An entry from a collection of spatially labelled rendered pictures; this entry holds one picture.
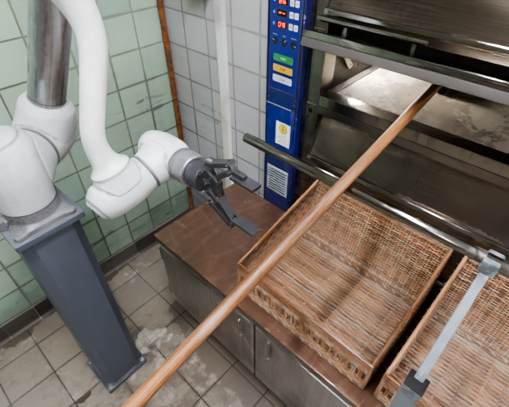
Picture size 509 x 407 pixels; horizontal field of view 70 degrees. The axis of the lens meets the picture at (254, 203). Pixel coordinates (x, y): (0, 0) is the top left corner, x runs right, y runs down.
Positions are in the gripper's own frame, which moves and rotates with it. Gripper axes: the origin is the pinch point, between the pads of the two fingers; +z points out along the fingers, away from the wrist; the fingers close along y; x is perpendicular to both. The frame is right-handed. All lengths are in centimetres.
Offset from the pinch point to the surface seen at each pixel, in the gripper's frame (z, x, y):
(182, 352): 8.8, 29.4, 12.7
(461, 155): 25, -61, 3
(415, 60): 9, -47, -24
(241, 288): 9.0, 12.8, 8.5
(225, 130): -74, -59, 35
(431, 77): 14, -47, -21
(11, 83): -115, 11, 2
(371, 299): 21, -42, 60
